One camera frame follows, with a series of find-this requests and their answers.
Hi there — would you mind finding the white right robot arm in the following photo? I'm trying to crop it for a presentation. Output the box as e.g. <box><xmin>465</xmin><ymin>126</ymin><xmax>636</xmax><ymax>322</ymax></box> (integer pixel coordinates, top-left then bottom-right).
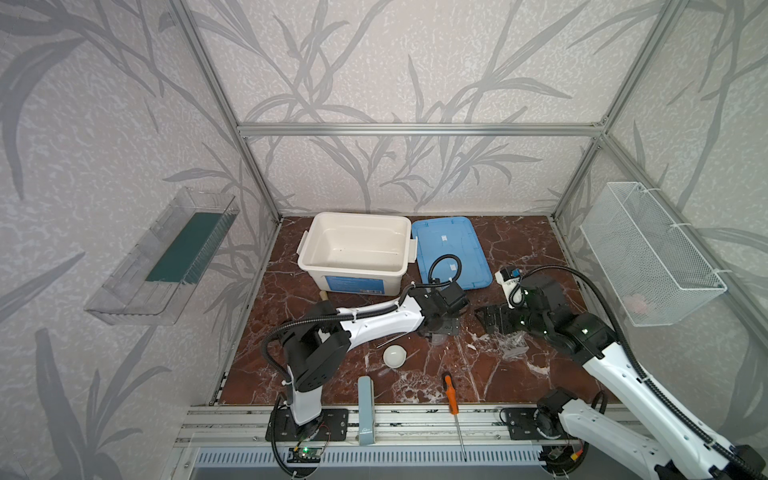
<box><xmin>475</xmin><ymin>267</ymin><xmax>767</xmax><ymax>479</ymax></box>

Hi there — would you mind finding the green circuit board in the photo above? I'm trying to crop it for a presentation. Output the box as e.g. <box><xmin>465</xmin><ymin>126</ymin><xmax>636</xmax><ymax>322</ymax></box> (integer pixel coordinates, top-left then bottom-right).
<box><xmin>286</xmin><ymin>446</ymin><xmax>325</xmax><ymax>464</ymax></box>

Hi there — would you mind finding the grey teal bar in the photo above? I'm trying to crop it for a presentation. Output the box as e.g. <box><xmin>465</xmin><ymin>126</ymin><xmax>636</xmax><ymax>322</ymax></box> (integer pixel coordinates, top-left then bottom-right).
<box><xmin>357</xmin><ymin>376</ymin><xmax>375</xmax><ymax>446</ymax></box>

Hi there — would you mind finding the clear test tube rack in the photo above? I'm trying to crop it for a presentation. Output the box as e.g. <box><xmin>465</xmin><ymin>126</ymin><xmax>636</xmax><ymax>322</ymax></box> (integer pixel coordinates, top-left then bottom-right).
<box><xmin>496</xmin><ymin>331</ymin><xmax>529</xmax><ymax>362</ymax></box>

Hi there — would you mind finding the thin metal rod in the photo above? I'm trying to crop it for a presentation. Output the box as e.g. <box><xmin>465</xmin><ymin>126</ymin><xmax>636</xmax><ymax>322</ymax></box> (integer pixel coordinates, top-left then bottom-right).
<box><xmin>376</xmin><ymin>333</ymin><xmax>408</xmax><ymax>349</ymax></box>

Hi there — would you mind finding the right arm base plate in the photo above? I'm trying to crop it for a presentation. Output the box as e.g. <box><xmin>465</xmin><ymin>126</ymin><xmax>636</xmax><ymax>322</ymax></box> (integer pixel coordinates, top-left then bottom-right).
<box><xmin>499</xmin><ymin>406</ymin><xmax>560</xmax><ymax>440</ymax></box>

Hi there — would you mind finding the clear wall shelf green mat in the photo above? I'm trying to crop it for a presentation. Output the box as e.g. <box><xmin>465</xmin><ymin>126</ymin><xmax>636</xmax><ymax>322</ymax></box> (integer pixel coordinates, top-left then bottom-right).
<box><xmin>84</xmin><ymin>187</ymin><xmax>240</xmax><ymax>326</ymax></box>

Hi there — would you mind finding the white plastic storage bin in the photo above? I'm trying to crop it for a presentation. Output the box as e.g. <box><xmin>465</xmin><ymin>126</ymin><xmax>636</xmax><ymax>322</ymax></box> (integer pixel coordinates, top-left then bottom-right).
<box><xmin>297</xmin><ymin>212</ymin><xmax>418</xmax><ymax>296</ymax></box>

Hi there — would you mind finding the blue plastic bin lid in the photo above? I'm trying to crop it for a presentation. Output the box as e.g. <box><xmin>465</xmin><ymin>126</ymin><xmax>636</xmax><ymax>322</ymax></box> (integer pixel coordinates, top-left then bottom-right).
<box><xmin>412</xmin><ymin>217</ymin><xmax>493</xmax><ymax>291</ymax></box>

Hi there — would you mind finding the white wire mesh basket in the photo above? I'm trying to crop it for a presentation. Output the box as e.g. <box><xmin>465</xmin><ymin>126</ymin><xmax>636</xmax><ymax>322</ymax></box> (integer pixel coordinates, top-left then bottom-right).
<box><xmin>580</xmin><ymin>182</ymin><xmax>727</xmax><ymax>327</ymax></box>

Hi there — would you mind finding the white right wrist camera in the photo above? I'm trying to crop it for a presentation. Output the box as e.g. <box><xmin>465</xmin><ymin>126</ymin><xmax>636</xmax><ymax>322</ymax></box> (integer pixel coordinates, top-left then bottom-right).
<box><xmin>494</xmin><ymin>267</ymin><xmax>525</xmax><ymax>309</ymax></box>

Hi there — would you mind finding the aluminium frame profile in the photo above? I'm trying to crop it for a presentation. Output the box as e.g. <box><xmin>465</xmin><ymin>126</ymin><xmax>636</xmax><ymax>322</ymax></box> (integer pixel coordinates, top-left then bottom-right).
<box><xmin>167</xmin><ymin>0</ymin><xmax>768</xmax><ymax>349</ymax></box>

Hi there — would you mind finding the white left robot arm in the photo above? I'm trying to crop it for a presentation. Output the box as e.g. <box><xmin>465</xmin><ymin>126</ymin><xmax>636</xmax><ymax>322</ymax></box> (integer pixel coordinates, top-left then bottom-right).
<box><xmin>260</xmin><ymin>281</ymin><xmax>469</xmax><ymax>426</ymax></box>

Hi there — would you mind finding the orange handled screwdriver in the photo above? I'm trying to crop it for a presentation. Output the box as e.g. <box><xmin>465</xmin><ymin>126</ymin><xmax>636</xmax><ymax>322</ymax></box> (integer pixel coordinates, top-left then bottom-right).
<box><xmin>442</xmin><ymin>372</ymin><xmax>468</xmax><ymax>462</ymax></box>

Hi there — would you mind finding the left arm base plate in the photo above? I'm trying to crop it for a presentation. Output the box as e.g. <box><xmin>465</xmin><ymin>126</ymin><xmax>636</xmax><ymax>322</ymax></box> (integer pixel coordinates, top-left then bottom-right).
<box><xmin>265</xmin><ymin>408</ymin><xmax>349</xmax><ymax>442</ymax></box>

